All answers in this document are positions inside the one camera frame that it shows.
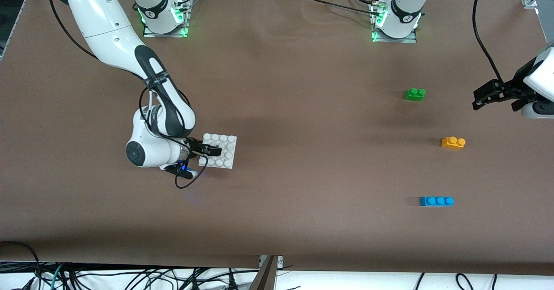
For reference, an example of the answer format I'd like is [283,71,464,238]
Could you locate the white studded base plate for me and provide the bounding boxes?
[198,133,238,170]

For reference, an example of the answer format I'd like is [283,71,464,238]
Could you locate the yellow two-stud block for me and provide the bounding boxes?
[441,136,467,150]

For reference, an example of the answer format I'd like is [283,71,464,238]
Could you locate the green two-stud block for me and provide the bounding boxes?
[404,88,427,102]

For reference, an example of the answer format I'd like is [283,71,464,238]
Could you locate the blue three-stud block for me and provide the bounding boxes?
[419,196,455,207]

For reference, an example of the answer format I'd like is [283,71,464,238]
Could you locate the brown table cover sheet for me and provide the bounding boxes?
[0,0,554,277]

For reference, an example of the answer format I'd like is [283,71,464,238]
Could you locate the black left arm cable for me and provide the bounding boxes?
[472,0,505,85]

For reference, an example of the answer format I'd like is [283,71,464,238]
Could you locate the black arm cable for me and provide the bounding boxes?
[472,0,505,85]
[48,0,204,190]

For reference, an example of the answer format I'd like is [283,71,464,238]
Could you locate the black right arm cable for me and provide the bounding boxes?
[48,0,204,190]

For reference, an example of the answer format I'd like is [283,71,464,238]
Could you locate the tangled black floor cables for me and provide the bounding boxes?
[26,262,260,290]

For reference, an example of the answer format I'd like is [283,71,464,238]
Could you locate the aluminium table post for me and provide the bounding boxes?
[249,255,284,290]

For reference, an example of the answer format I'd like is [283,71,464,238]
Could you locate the long black table cable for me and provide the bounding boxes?
[296,0,382,17]

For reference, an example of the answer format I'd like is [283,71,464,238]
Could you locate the teal floor cable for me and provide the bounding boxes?
[48,262,65,290]

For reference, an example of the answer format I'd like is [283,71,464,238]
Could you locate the black looped floor cable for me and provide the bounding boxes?
[0,241,42,290]

